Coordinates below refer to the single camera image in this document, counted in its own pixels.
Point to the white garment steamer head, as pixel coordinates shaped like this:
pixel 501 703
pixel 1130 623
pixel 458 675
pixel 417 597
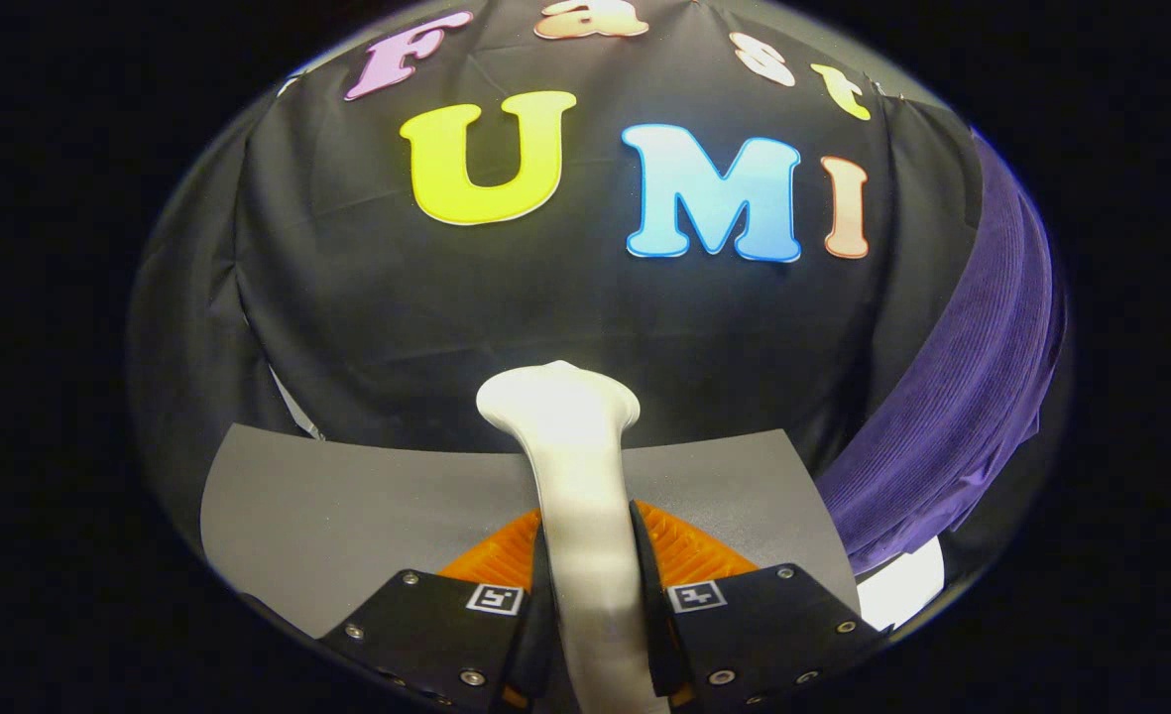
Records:
pixel 585 516

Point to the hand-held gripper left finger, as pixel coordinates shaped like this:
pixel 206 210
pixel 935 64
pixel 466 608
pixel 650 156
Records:
pixel 542 615

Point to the grey cabinet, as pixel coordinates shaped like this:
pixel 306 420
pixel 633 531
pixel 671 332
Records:
pixel 347 516

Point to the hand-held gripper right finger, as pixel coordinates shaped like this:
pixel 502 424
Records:
pixel 644 615

